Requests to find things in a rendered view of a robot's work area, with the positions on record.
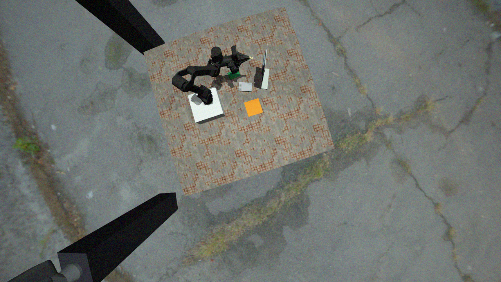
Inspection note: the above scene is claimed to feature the green flat rectangle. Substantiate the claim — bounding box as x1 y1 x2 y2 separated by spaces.
228 72 241 80

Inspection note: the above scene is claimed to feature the orange flat square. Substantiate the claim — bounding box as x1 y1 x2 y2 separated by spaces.
244 98 263 116

